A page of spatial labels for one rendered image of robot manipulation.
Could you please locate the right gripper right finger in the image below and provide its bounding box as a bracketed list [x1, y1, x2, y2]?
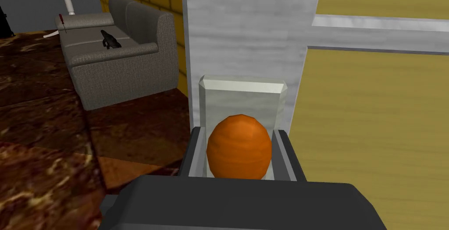
[271, 129, 308, 183]

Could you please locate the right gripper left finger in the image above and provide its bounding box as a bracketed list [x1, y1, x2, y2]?
[178, 126, 208, 178]

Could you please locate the orange door knob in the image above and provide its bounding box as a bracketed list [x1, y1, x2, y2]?
[198, 75, 288, 181]

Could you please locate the grey sofa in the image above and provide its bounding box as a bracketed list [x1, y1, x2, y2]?
[55, 0, 180, 112]

